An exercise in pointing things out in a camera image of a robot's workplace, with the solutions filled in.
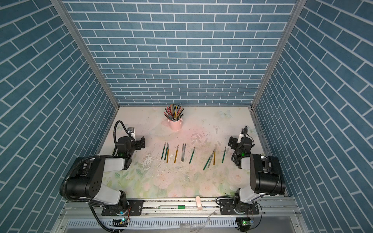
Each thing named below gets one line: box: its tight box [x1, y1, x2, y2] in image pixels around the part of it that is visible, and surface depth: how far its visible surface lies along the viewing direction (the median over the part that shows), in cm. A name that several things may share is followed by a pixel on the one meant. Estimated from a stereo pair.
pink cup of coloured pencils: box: [163, 103, 185, 132], surface depth 101 cm
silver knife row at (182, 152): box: [181, 142, 185, 163], surface depth 96 cm
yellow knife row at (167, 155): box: [166, 141, 170, 164], surface depth 95 cm
